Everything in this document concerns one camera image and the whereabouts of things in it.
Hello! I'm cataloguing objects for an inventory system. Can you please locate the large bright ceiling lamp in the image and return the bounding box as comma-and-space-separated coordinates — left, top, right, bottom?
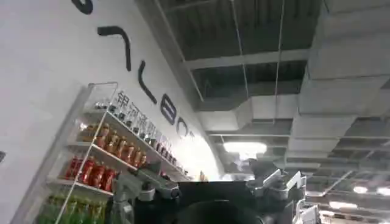
223, 141, 268, 155

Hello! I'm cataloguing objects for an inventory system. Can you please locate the long ceiling lamp panel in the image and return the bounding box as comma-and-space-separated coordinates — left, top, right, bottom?
328, 201, 358, 210

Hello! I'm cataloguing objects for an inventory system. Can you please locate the white ceiling air duct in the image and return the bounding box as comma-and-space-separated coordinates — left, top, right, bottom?
194, 0, 390, 171

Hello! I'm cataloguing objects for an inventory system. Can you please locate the white shelf rack with bottles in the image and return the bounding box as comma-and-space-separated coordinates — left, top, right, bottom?
12, 81, 194, 224

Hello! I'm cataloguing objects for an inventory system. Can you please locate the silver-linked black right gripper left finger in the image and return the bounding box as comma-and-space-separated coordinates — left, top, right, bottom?
112, 163, 182, 224

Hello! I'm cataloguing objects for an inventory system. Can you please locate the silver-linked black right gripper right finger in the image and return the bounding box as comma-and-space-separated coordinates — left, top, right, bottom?
246, 159, 319, 224

